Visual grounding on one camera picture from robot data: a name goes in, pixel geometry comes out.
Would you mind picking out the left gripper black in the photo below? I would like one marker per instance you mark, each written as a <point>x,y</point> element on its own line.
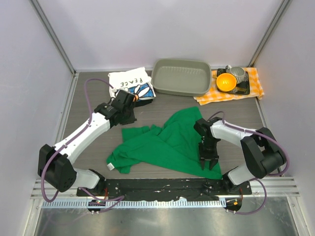
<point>131,107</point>

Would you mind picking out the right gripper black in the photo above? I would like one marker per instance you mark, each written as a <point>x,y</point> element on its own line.
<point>213,158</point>

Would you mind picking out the green t shirt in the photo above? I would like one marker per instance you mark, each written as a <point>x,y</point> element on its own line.
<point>173,146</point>

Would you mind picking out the grey plastic tray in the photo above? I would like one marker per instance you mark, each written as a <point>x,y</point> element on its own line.
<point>181,77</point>

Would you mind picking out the orange bowl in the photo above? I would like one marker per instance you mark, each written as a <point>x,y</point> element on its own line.
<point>226,82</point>

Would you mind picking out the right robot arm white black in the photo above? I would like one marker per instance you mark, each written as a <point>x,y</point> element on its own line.
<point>262,153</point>

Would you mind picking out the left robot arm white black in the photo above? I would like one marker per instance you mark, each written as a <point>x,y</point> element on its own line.
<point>55,163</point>

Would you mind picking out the black folded t shirt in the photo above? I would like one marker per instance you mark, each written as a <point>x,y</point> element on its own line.
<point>124,120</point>

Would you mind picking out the white folded daisy t shirt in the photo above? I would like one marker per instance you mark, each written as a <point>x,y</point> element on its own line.
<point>135,81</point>

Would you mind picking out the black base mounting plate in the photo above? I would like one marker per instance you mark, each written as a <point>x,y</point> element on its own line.
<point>167,189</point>

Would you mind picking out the black floral square plate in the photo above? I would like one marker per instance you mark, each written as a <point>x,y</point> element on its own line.
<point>240,89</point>

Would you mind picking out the orange checkered cloth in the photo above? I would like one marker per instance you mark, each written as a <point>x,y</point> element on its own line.
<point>214,95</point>

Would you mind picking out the grey striped mug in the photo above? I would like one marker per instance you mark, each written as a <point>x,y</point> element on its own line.
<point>239,73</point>

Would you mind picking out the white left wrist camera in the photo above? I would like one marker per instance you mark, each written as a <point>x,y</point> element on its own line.
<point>113,92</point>

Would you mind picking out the slotted cable duct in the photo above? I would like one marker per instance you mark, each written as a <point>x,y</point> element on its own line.
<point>92,203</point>

